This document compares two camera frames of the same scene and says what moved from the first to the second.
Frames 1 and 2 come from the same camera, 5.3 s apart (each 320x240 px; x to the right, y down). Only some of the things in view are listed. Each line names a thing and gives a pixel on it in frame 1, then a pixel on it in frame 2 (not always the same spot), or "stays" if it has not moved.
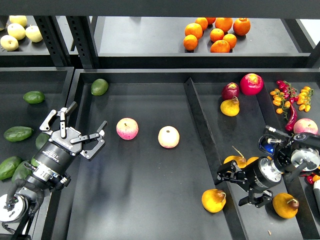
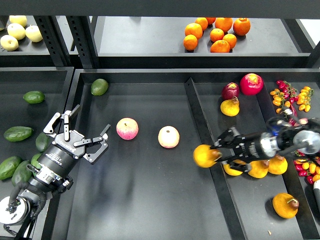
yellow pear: [230, 107] stays
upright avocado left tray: [41, 140] stays
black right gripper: [259, 176] → [249, 148]
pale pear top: [20, 19] stays
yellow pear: [213, 200] → [205, 157]
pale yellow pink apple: [168, 136] stays
